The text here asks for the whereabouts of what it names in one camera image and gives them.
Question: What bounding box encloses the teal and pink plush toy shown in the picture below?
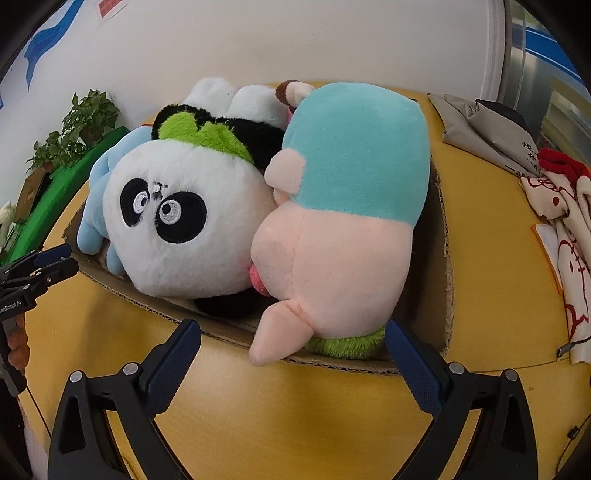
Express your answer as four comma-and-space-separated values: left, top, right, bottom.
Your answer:
248, 82, 431, 367

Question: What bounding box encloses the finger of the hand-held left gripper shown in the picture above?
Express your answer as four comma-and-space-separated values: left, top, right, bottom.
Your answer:
0, 244, 73, 278
0, 258, 79, 301

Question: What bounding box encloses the person's left hand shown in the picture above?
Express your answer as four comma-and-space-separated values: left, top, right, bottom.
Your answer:
8, 318, 31, 376

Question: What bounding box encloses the black cable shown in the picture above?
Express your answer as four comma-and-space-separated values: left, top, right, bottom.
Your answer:
556, 337, 591, 357

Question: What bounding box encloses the metal door frame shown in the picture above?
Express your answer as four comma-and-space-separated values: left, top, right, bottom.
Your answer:
480, 0, 527, 102

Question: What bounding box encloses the red and white printed cloth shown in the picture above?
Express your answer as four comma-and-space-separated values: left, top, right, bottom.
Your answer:
519, 148, 591, 365

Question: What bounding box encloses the blue wavy wall decal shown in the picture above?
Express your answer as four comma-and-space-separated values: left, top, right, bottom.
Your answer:
23, 0, 86, 90

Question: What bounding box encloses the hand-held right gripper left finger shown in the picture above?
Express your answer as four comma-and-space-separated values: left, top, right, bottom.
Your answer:
47, 318, 201, 480

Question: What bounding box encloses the green potted plant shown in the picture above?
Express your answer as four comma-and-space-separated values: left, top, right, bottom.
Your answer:
25, 90, 122, 174

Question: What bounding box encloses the panda plush toy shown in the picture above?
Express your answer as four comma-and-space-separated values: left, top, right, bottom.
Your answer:
102, 76, 289, 319

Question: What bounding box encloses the brown board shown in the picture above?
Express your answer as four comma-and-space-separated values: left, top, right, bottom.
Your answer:
16, 168, 47, 222

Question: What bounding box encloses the red paper notice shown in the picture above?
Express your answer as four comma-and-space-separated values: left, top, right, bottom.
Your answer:
97, 0, 134, 19

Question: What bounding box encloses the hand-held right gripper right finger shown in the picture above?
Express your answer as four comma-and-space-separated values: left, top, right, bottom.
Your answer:
385, 319, 539, 480

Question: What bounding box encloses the white fluffy toy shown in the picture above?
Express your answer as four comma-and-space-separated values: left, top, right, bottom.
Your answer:
0, 202, 14, 243

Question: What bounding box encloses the shallow cardboard box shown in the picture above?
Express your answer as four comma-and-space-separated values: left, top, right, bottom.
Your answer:
62, 82, 455, 380

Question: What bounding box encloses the dark grey cloth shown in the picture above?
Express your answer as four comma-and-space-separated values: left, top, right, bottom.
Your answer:
475, 98, 532, 125

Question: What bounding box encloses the light blue plush toy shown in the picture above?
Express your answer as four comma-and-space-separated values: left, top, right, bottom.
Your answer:
76, 127, 153, 278

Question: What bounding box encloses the blue window banner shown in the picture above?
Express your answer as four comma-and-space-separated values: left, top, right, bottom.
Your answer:
524, 25, 580, 70

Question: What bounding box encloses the grey cloth bag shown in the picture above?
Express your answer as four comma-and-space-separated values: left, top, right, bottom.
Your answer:
427, 92, 550, 178

